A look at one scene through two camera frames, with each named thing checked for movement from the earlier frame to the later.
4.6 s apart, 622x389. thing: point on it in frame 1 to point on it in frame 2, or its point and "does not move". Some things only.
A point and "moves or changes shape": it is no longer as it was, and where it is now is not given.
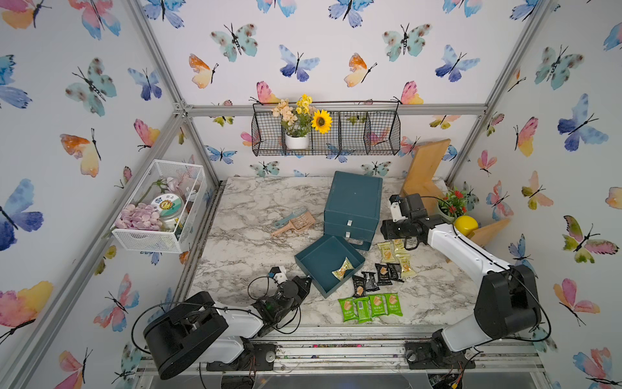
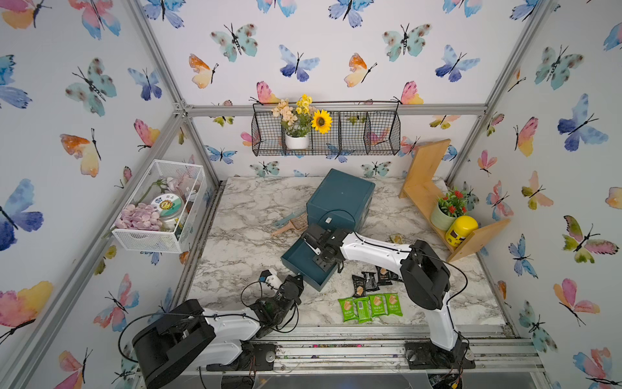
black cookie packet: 359,286 does not move
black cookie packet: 383,275 does not move
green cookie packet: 393,304 does not move
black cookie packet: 370,282 does not move
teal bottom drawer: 320,261 moves or changes shape
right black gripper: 387,229 to 323,265
